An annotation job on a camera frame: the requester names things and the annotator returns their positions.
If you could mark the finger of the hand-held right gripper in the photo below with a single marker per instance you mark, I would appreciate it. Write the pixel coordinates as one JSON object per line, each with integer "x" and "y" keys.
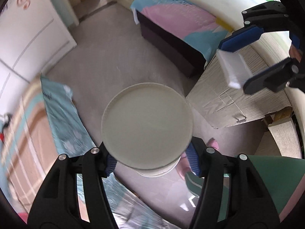
{"x": 240, "y": 39}
{"x": 266, "y": 78}

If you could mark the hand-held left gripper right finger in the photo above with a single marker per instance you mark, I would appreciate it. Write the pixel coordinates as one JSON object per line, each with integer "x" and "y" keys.
{"x": 193, "y": 158}

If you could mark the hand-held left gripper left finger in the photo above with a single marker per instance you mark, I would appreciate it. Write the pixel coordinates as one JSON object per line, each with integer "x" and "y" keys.
{"x": 110, "y": 163}

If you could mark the white box with gold flap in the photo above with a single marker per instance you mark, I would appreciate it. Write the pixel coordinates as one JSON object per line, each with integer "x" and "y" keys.
{"x": 234, "y": 69}

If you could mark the teal trash can with bag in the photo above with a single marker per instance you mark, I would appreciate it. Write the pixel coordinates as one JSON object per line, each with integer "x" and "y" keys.
{"x": 133, "y": 202}

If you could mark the white paper cup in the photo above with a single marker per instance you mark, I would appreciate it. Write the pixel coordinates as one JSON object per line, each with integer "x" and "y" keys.
{"x": 146, "y": 126}

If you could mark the person's right hand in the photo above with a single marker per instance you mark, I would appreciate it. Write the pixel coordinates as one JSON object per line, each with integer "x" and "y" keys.
{"x": 295, "y": 53}

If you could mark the pink slipper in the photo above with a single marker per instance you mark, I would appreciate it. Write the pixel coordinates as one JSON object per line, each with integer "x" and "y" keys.
{"x": 183, "y": 167}
{"x": 212, "y": 145}

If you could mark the light blue patterned cloth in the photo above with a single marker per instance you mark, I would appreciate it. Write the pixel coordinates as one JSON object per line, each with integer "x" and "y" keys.
{"x": 64, "y": 119}

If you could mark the bench with colourful cover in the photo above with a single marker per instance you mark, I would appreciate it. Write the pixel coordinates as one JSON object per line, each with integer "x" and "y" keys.
{"x": 178, "y": 19}

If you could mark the person's leg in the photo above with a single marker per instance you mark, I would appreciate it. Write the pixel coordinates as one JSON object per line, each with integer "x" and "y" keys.
{"x": 257, "y": 183}

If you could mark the colourful striped mat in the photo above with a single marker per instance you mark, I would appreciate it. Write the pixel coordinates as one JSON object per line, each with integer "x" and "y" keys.
{"x": 26, "y": 148}

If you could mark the white wardrobe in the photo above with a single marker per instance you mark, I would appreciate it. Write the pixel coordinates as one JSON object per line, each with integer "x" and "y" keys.
{"x": 31, "y": 28}

